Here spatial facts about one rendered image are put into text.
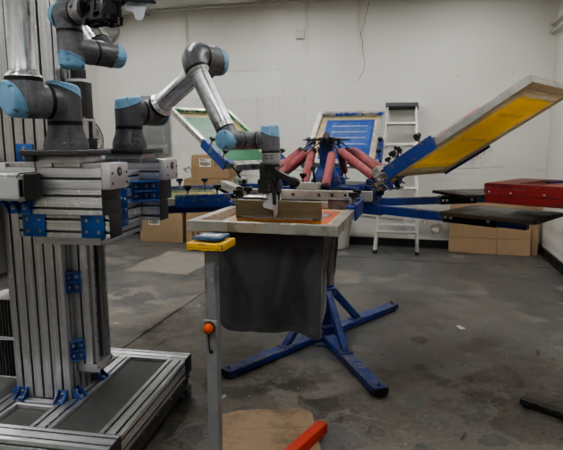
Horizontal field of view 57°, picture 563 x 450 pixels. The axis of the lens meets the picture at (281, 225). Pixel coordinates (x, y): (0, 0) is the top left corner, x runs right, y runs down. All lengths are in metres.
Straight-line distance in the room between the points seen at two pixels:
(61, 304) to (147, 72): 5.53
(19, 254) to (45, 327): 0.32
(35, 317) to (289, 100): 4.98
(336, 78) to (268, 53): 0.93
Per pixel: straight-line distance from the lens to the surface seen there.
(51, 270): 2.26
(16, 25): 1.93
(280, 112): 6.75
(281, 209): 2.07
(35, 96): 1.89
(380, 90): 6.57
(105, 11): 1.56
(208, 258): 1.78
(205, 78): 2.11
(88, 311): 2.29
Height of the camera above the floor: 1.28
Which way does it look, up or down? 9 degrees down
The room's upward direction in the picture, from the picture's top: straight up
